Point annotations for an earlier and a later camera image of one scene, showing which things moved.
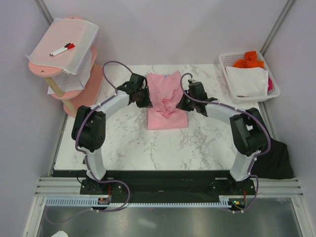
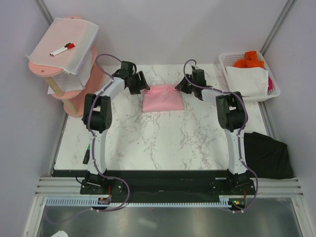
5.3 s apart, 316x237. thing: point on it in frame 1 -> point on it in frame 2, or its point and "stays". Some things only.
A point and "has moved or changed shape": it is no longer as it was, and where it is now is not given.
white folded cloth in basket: x=248 y=82 stays
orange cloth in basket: x=250 y=60 stays
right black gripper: x=181 y=105 -> x=181 y=86
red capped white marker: x=70 y=47 stays
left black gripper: x=147 y=103 -> x=141 y=84
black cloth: x=274 y=164 stays
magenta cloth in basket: x=270 y=84 stays
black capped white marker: x=65 y=47 stays
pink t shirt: x=165 y=91 has moved or changed shape
